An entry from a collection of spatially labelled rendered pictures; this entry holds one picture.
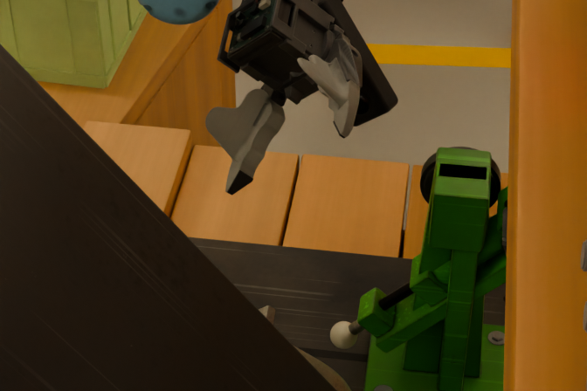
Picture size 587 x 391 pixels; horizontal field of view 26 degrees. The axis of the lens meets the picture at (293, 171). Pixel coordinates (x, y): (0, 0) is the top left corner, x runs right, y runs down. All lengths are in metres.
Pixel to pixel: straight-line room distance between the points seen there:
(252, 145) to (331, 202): 0.47
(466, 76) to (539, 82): 2.70
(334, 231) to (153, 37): 0.62
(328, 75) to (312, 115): 2.12
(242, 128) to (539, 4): 0.47
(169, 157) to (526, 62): 1.00
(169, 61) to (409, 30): 1.58
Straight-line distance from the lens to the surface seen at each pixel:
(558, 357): 0.48
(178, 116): 2.05
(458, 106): 3.19
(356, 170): 1.59
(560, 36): 0.64
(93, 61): 1.87
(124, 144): 1.61
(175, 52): 1.98
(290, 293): 1.39
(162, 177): 1.55
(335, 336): 1.28
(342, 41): 1.05
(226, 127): 1.08
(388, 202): 1.54
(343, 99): 1.00
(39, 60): 1.90
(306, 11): 1.06
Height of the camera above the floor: 1.89
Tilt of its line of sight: 39 degrees down
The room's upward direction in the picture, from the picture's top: straight up
